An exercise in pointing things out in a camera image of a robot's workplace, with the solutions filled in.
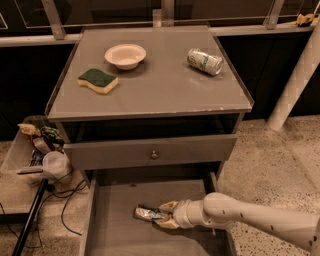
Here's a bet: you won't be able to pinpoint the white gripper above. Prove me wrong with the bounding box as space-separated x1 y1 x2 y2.
154 199 194 229

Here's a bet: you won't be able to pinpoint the silver blue redbull can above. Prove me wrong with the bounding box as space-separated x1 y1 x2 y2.
134 205 168 222

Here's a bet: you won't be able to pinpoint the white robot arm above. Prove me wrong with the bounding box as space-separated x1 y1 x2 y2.
161 59 320 256

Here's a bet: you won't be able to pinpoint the round metal drawer knob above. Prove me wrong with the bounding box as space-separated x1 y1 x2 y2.
150 150 159 160

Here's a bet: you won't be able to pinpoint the open grey middle drawer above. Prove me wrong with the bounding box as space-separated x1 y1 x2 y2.
79 171 236 256

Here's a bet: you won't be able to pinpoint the grey upper drawer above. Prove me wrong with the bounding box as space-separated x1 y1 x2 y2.
64 134 237 170

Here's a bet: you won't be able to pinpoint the grey cabinet with counter top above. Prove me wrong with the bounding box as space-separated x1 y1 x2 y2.
46 26 253 181

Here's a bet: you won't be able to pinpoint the green and white soda can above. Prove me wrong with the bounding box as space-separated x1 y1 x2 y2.
187 48 224 76

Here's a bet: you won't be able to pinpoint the clear plastic cup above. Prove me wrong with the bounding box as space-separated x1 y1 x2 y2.
42 151 70 179

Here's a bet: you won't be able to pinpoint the crumpled snack bags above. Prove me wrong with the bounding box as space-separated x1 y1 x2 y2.
18 123 64 154

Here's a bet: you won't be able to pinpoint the green and yellow sponge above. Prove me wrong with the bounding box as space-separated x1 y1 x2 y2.
77 69 119 95

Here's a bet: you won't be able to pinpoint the black tripod leg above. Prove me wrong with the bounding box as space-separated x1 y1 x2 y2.
12 179 48 256

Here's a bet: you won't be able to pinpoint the white paper bowl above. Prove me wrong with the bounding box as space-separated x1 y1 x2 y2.
104 44 146 70

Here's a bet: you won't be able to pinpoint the yellow object on railing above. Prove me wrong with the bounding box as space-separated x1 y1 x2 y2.
296 14 319 27

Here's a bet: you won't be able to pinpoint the black floor cable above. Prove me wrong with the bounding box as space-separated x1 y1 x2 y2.
0 168 88 249

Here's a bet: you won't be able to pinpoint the metal railing frame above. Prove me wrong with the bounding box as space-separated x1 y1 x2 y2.
0 0 319 47

